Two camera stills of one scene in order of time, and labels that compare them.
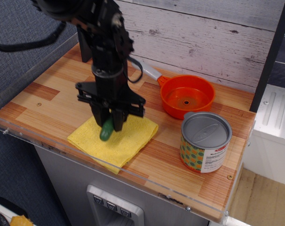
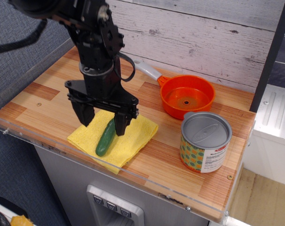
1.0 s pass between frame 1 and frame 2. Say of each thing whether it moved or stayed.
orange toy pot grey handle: stayed
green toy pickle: moved
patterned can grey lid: stayed
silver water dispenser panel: stayed
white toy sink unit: stayed
